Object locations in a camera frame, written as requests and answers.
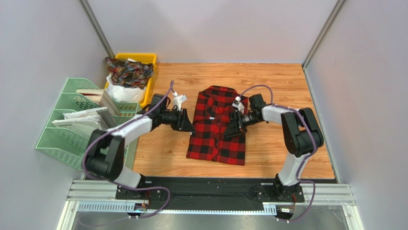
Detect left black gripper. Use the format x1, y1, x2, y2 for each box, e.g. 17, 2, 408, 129
160, 108, 196, 133

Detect red black plaid shirt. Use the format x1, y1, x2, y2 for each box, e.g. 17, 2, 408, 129
186, 86, 246, 166

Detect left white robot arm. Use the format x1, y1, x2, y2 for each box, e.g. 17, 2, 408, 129
82, 92, 195, 189

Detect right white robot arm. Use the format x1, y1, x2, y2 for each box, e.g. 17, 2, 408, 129
224, 94, 324, 201

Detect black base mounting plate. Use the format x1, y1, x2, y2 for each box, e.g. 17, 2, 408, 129
113, 176, 307, 211

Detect multicolour plaid shirt in bin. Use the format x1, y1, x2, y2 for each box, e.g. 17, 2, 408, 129
104, 57, 154, 89

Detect white cloth in bin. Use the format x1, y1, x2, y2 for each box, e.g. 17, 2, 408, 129
105, 74, 147, 103

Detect yellow plastic bin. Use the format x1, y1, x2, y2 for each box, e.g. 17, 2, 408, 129
104, 53, 157, 107

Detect brown book in rack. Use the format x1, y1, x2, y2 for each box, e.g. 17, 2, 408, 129
76, 89, 110, 105

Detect papers in file rack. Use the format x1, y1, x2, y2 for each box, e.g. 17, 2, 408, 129
51, 107, 117, 138

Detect green plastic file rack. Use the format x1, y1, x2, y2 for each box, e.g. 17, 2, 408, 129
35, 78, 141, 170

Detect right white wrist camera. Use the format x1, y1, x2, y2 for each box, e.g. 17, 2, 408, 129
232, 96, 245, 114

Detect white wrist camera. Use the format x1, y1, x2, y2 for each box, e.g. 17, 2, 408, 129
172, 92, 187, 111
232, 96, 245, 114

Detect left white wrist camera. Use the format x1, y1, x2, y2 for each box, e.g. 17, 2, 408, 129
172, 92, 187, 111

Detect aluminium rail frame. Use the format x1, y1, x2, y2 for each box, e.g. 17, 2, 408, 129
58, 180, 363, 230

